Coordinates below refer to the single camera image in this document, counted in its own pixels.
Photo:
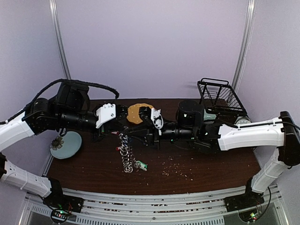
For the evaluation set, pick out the right aluminium corner post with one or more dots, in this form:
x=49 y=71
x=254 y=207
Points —
x=247 y=33

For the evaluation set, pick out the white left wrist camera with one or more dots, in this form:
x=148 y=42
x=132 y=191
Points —
x=105 y=113

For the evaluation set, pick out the left aluminium corner post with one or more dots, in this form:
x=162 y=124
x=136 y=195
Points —
x=56 y=24

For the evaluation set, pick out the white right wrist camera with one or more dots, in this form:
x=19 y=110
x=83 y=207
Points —
x=157 y=120

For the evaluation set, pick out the light blue plate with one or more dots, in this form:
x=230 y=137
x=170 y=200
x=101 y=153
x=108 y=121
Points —
x=66 y=146

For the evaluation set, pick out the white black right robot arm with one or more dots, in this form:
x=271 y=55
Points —
x=280 y=132

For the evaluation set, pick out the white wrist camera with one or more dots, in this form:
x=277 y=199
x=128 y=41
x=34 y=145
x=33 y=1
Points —
x=105 y=113
x=157 y=120

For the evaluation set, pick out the aluminium corner post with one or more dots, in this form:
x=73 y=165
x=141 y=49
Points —
x=247 y=33
x=56 y=24

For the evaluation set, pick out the yellow dotted plate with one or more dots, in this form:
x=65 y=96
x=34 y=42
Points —
x=133 y=113

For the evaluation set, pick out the key with green tag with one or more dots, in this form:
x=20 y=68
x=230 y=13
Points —
x=140 y=165

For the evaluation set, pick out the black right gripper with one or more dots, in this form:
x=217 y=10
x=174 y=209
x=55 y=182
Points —
x=156 y=137

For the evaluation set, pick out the black wire dish rack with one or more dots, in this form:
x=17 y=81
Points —
x=220 y=101

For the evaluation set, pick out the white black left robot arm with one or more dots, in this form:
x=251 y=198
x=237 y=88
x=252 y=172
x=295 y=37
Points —
x=62 y=104

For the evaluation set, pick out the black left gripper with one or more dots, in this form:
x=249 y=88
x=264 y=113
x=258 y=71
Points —
x=114 y=125

